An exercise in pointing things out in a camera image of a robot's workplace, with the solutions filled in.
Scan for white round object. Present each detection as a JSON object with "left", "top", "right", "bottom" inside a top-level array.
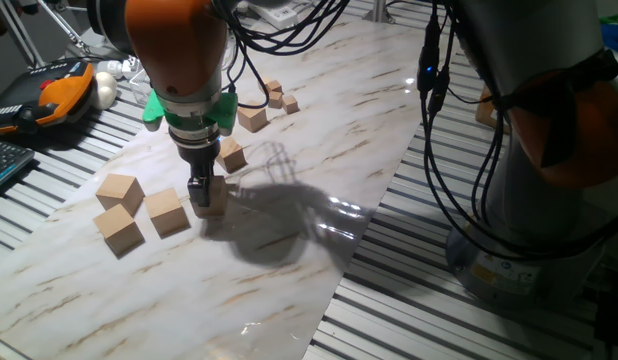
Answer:
[{"left": 91, "top": 71, "right": 119, "bottom": 111}]

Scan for large wooden cube block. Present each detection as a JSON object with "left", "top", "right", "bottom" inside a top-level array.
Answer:
[
  {"left": 216, "top": 137, "right": 249, "bottom": 175},
  {"left": 143, "top": 187, "right": 192, "bottom": 238},
  {"left": 92, "top": 203, "right": 146, "bottom": 258},
  {"left": 236, "top": 100, "right": 269, "bottom": 134},
  {"left": 191, "top": 174, "right": 230, "bottom": 218},
  {"left": 95, "top": 172, "right": 146, "bottom": 217}
]

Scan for white marble pattern mat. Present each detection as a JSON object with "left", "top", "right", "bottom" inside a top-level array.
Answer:
[{"left": 0, "top": 18, "right": 433, "bottom": 360}]

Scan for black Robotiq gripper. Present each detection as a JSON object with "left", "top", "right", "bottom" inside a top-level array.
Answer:
[{"left": 177, "top": 141, "right": 220, "bottom": 209}]

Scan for clear plastic container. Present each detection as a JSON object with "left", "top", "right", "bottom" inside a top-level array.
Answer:
[{"left": 128, "top": 67, "right": 153, "bottom": 106}]

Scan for blue bag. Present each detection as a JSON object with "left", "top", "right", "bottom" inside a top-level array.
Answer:
[{"left": 599, "top": 22, "right": 618, "bottom": 61}]

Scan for orange black teach pendant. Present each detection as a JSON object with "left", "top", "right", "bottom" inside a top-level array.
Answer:
[{"left": 0, "top": 58, "right": 98, "bottom": 137}]

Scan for black computer keyboard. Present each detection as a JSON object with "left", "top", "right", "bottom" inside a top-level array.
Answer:
[{"left": 0, "top": 141, "right": 36, "bottom": 196}]

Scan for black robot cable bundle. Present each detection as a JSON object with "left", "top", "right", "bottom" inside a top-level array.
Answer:
[{"left": 211, "top": 0, "right": 618, "bottom": 261}]

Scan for white power strip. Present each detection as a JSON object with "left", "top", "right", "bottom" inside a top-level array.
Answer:
[{"left": 248, "top": 0, "right": 300, "bottom": 30}]

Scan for white power plug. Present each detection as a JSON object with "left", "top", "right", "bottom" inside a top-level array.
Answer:
[{"left": 96, "top": 58, "right": 140, "bottom": 80}]

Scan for orange brown bin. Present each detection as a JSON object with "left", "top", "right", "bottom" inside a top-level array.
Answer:
[{"left": 474, "top": 84, "right": 510, "bottom": 132}]

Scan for aluminium profile post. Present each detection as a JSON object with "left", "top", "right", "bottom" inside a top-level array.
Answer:
[{"left": 361, "top": 0, "right": 396, "bottom": 25}]

